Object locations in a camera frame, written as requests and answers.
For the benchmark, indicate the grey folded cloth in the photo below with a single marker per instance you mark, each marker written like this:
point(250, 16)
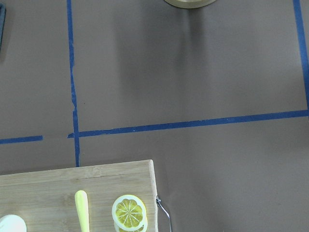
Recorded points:
point(2, 20)

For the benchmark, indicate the white steamed bun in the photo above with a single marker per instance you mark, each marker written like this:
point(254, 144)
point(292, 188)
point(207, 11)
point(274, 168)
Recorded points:
point(12, 223)

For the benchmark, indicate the yellow plastic knife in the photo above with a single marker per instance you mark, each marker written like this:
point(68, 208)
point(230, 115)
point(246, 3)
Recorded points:
point(82, 207)

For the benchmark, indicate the upper lemon slice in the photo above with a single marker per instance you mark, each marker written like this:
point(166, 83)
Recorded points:
point(129, 212)

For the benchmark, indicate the metal board handle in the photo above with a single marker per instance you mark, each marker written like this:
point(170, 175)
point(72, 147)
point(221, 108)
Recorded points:
point(165, 211)

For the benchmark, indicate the bamboo cutting board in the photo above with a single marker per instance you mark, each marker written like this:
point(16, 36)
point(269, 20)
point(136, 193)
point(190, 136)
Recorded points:
point(45, 199)

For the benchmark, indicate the wooden mug tree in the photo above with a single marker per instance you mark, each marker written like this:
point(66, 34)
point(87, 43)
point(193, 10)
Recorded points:
point(189, 4)

